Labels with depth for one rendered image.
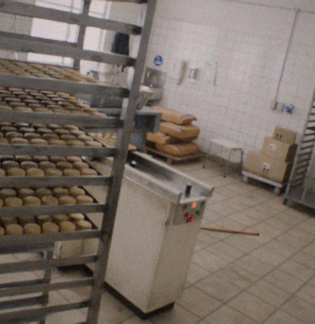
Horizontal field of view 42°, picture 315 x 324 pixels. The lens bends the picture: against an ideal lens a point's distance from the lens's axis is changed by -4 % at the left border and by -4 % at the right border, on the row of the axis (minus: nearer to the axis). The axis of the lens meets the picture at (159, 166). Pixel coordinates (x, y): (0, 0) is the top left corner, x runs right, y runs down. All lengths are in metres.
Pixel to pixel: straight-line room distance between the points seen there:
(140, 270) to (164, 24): 5.62
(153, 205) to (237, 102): 4.44
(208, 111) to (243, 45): 1.21
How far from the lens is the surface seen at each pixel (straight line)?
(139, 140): 3.22
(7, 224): 1.35
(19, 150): 1.17
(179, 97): 7.32
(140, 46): 1.21
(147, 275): 2.61
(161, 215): 2.42
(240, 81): 6.72
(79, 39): 1.61
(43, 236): 1.30
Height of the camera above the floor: 1.66
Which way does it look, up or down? 16 degrees down
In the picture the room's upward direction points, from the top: 12 degrees clockwise
